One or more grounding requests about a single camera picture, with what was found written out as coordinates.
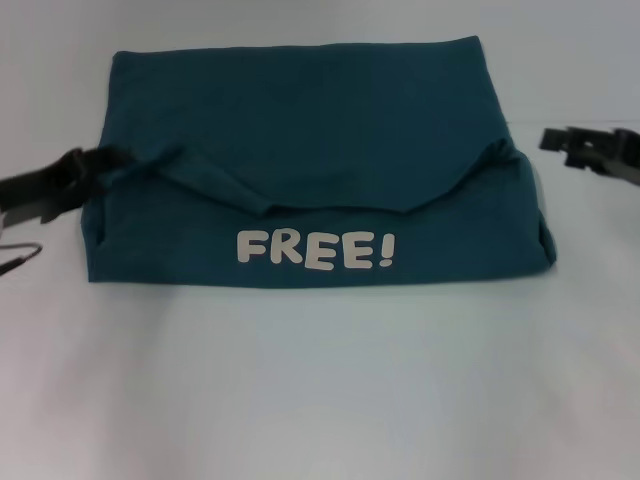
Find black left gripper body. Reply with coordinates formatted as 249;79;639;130
0;162;96;226

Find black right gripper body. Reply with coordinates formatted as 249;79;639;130
597;128;640;190

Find teal blue shirt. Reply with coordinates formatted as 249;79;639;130
78;34;559;292

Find dark left arm cable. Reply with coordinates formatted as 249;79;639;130
0;241;44;276

